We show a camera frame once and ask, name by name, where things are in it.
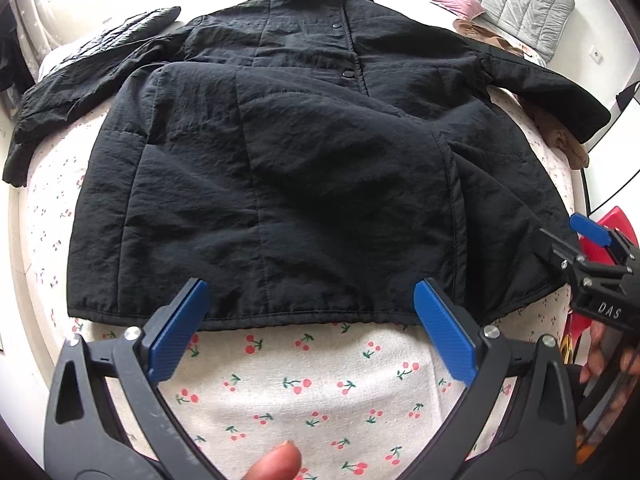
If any large black padded coat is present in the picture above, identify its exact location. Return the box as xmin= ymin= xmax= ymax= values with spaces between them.
xmin=3 ymin=0 xmax=610 ymax=330

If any person's right hand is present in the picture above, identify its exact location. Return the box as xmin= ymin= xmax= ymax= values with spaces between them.
xmin=579 ymin=321 xmax=639 ymax=384

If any person's left hand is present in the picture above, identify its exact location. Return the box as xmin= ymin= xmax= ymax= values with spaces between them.
xmin=243 ymin=441 xmax=302 ymax=480

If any red plastic stool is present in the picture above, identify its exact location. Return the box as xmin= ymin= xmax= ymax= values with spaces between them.
xmin=561 ymin=206 xmax=638 ymax=364

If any brown garment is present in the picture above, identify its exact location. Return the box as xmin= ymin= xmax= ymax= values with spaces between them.
xmin=452 ymin=18 xmax=590 ymax=170

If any black quilted puffer jacket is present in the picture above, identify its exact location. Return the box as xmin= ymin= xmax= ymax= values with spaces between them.
xmin=37 ymin=6 xmax=181 ymax=82

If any white wall socket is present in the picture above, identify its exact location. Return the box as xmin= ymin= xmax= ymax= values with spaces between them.
xmin=589 ymin=47 xmax=602 ymax=64

